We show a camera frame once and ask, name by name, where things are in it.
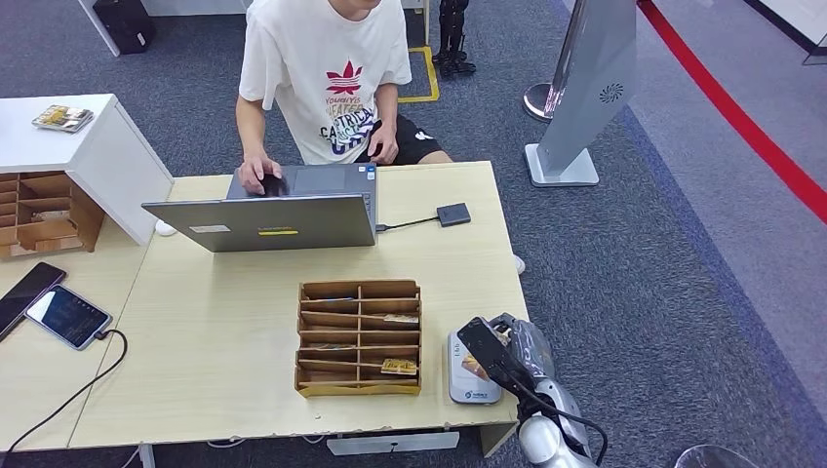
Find white card reader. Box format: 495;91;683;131
447;329;504;407

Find white furniture leg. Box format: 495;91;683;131
77;0;122;59

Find wooden card organiser box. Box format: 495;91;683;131
294;279;423;398

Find grey kiosk stand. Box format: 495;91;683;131
524;0;640;188

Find person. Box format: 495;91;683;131
233;0;453;197

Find person's right hand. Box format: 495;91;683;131
237;154;284;197

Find grey laptop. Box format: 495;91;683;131
140;163;379;254

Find person's left hand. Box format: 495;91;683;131
368;121;401;167

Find white cabinet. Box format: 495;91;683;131
0;94;175;247

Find chrome stanchion base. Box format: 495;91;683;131
522;82;564;123

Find grey under-desk tray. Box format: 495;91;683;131
326;431;461;456

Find black case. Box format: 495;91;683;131
92;0;158;57

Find black robot legs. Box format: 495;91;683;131
431;0;478;77

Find dark round stool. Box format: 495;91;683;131
673;444;764;468

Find phone with lit screen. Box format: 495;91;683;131
24;285;114;352

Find stack of gold cards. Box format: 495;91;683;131
30;104;96;135

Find wooden pigeonhole organiser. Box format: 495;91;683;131
0;171;106;261

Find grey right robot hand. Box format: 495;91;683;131
488;313;557;389

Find gold ID card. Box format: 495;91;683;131
460;353;492;383

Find black phone with dark screen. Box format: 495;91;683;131
0;261;68;341

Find black hub cable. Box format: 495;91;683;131
374;215;441;232

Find black square usb hub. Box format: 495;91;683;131
436;202;472;228

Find black charging cable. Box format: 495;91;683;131
0;329;129;453

